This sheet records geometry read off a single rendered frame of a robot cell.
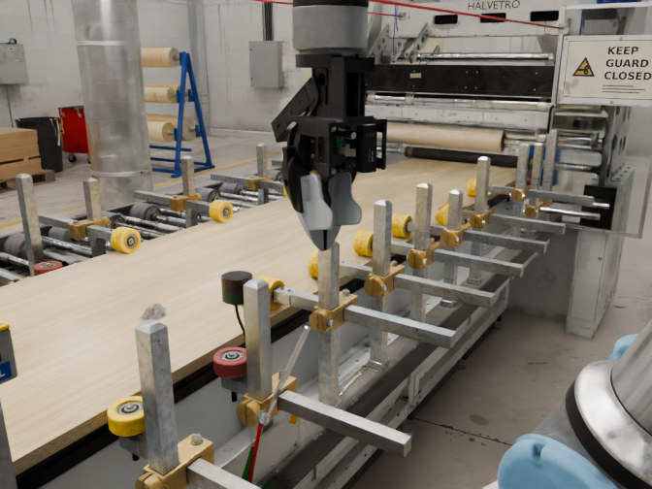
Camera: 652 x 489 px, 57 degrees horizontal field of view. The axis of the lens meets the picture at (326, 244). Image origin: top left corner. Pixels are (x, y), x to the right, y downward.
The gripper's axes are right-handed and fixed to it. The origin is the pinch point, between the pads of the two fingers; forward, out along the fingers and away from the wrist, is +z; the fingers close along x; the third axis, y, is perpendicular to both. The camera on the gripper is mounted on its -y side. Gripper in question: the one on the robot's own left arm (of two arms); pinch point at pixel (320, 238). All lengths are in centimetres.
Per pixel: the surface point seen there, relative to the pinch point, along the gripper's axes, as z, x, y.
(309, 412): 47, 17, -31
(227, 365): 41, 8, -48
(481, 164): 17, 124, -89
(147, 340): 21.0, -13.2, -27.8
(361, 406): 64, 43, -50
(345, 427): 47, 20, -24
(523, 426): 132, 155, -83
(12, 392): 41, -31, -62
